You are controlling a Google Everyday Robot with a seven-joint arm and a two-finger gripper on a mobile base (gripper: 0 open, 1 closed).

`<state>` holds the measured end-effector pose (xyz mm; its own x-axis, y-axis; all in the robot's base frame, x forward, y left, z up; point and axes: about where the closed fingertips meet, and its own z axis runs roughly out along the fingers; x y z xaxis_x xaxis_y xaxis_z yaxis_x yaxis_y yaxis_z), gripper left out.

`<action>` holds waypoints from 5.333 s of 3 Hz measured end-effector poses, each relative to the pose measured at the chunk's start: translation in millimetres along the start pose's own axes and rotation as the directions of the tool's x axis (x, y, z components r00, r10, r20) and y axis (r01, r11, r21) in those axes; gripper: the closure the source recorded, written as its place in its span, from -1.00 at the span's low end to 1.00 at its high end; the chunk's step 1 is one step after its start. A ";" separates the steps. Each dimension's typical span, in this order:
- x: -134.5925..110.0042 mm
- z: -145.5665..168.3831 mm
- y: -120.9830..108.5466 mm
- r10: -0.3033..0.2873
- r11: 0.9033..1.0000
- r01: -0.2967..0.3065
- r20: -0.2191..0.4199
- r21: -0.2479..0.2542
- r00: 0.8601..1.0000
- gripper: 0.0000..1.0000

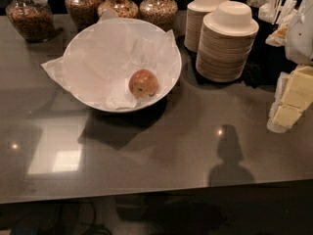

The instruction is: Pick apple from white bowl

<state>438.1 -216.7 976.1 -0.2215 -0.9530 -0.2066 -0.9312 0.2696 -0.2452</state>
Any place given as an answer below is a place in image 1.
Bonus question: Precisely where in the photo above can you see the glass jar of cereal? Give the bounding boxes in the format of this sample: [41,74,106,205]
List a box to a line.
[6,0,55,42]

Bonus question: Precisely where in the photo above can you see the white bowl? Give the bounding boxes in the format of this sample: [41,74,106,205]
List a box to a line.
[61,18,183,114]

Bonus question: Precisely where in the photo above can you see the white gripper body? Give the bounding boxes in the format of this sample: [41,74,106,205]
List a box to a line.
[265,0,313,66]

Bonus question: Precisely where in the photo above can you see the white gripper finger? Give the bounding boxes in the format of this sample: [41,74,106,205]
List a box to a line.
[267,72,289,133]

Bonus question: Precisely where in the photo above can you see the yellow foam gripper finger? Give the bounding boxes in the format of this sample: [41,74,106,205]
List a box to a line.
[274,65,313,128]

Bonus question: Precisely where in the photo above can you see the front stack of paper bowls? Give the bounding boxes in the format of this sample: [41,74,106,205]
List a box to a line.
[196,1,259,82]

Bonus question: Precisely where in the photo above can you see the glass jar of nuts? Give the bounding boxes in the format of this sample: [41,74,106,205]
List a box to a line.
[97,0,139,19]

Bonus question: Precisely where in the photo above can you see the stack of paper bowls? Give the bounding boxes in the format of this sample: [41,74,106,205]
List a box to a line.
[184,0,227,53]
[196,1,259,82]

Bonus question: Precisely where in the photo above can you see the rear stack of paper bowls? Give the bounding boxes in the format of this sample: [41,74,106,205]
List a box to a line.
[184,0,227,53]

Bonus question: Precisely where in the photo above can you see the white paper liner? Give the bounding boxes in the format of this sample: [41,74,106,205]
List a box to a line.
[40,9,181,111]

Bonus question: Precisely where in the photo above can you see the glass jar of granola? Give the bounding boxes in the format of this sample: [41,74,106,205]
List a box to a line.
[65,0,103,31]

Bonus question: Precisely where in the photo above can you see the glass jar of grains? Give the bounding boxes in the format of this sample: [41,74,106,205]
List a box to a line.
[139,0,178,31]

